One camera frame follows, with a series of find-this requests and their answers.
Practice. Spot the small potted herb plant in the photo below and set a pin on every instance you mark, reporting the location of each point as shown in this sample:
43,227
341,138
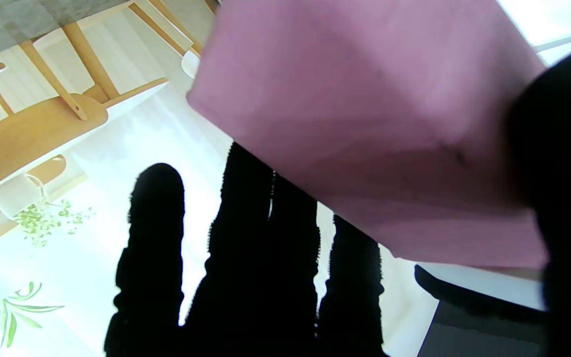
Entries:
37,210

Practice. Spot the spiky leaf potted plant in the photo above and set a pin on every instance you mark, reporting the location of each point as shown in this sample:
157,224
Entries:
13,310

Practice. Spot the wooden chair white seat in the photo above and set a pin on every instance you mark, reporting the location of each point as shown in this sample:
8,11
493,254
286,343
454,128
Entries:
191,63

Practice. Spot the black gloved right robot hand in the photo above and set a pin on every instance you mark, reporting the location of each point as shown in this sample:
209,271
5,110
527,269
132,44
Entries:
260,277

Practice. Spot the wooden dining table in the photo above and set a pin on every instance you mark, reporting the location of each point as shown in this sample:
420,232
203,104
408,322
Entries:
37,134

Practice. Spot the white square jar lid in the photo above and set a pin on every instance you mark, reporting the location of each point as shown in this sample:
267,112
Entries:
488,285

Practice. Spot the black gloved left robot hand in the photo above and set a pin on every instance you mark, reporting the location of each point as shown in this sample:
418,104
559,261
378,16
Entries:
469,297

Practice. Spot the square pink jar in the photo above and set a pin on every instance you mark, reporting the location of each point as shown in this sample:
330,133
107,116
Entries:
370,129

